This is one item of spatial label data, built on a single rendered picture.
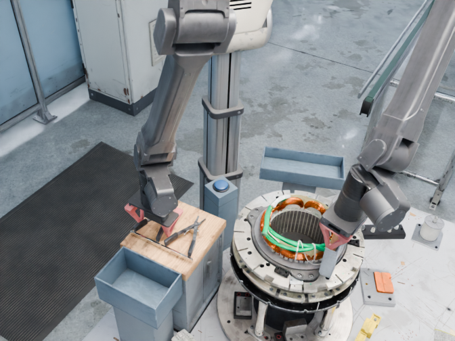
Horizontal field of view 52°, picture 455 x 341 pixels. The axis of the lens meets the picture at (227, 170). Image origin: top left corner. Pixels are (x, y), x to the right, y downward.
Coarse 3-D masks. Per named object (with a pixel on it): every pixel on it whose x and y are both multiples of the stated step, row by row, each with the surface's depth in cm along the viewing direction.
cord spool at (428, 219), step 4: (428, 216) 154; (432, 216) 155; (428, 220) 153; (432, 220) 153; (440, 220) 153; (428, 224) 152; (432, 224) 152; (436, 224) 152; (440, 224) 152; (444, 224) 152; (436, 228) 150; (440, 228) 150; (420, 236) 157; (424, 240) 155; (436, 240) 155
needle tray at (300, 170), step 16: (272, 160) 147; (288, 160) 147; (304, 160) 146; (320, 160) 145; (336, 160) 144; (272, 176) 139; (288, 176) 138; (304, 176) 137; (320, 176) 136; (336, 176) 142
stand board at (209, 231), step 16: (192, 208) 124; (176, 224) 120; (208, 224) 120; (224, 224) 121; (128, 240) 115; (160, 240) 115; (176, 240) 116; (208, 240) 116; (160, 256) 112; (176, 256) 112; (192, 256) 112; (192, 272) 111
